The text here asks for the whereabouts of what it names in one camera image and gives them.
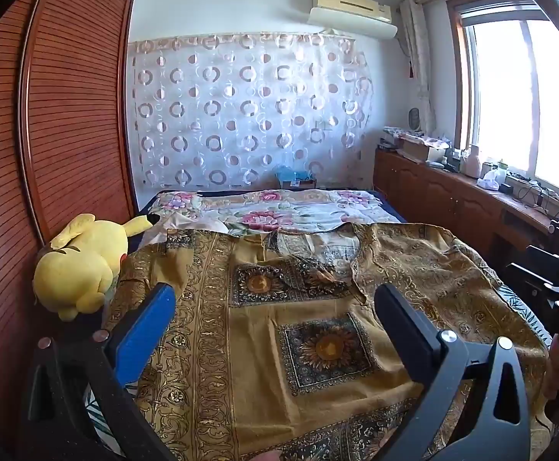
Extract wooden slatted wardrobe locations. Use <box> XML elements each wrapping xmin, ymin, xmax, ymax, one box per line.
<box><xmin>0</xmin><ymin>0</ymin><xmax>138</xmax><ymax>461</ymax></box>

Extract palm leaf blanket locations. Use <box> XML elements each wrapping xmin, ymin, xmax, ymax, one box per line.
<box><xmin>85</xmin><ymin>283</ymin><xmax>554</xmax><ymax>447</ymax></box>

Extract white plastic bag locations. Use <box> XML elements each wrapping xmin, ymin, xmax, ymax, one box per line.
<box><xmin>476</xmin><ymin>170</ymin><xmax>501</xmax><ymax>191</ymax></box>

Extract cardboard box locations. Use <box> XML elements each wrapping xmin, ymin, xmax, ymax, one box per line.
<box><xmin>397</xmin><ymin>135</ymin><xmax>448</xmax><ymax>164</ymax></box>

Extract wooden cabinet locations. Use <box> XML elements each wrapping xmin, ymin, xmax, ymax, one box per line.
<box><xmin>373</xmin><ymin>146</ymin><xmax>559</xmax><ymax>274</ymax></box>

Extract yellow and pink pillows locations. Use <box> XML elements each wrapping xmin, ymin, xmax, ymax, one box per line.
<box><xmin>141</xmin><ymin>215</ymin><xmax>230</xmax><ymax>247</ymax></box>

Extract pale window curtain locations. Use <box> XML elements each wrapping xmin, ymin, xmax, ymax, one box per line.
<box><xmin>399</xmin><ymin>0</ymin><xmax>436</xmax><ymax>135</ymax></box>

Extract yellow plush toy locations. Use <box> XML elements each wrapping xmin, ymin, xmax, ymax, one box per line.
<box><xmin>33</xmin><ymin>212</ymin><xmax>161</xmax><ymax>322</ymax></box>

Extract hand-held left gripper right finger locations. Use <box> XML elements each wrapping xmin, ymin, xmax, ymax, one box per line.
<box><xmin>374</xmin><ymin>283</ymin><xmax>532</xmax><ymax>461</ymax></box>

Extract golden patterned garment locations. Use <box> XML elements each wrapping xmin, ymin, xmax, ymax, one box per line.
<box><xmin>103</xmin><ymin>221</ymin><xmax>552</xmax><ymax>461</ymax></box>

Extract small round fan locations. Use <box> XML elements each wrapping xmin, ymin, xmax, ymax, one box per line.
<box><xmin>406</xmin><ymin>108</ymin><xmax>427</xmax><ymax>133</ymax></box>

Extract wall air conditioner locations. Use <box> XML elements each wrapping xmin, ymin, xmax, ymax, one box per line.
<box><xmin>307</xmin><ymin>0</ymin><xmax>399</xmax><ymax>39</ymax></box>

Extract sheer circle-patterned curtain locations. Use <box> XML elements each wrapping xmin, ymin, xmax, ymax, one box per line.
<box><xmin>126</xmin><ymin>31</ymin><xmax>374</xmax><ymax>190</ymax></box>

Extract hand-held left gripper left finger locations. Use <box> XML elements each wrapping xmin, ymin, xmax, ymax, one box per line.
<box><xmin>20</xmin><ymin>282</ymin><xmax>179</xmax><ymax>461</ymax></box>

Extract blue plastic bag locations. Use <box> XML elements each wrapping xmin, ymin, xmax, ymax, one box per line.
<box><xmin>274</xmin><ymin>163</ymin><xmax>316</xmax><ymax>184</ymax></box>

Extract floral bed sheet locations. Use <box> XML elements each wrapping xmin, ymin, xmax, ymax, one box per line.
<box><xmin>126</xmin><ymin>189</ymin><xmax>408</xmax><ymax>250</ymax></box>

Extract floral cloth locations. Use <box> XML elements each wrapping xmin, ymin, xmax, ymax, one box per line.
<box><xmin>383</xmin><ymin>126</ymin><xmax>427</xmax><ymax>139</ymax></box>

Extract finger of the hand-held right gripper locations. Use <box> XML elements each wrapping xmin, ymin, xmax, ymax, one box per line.
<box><xmin>524</xmin><ymin>245</ymin><xmax>559</xmax><ymax>275</ymax></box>
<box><xmin>505</xmin><ymin>262</ymin><xmax>558</xmax><ymax>304</ymax></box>

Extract white plastic jug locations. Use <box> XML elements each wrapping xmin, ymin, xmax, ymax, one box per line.
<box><xmin>461</xmin><ymin>145</ymin><xmax>482</xmax><ymax>178</ymax></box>

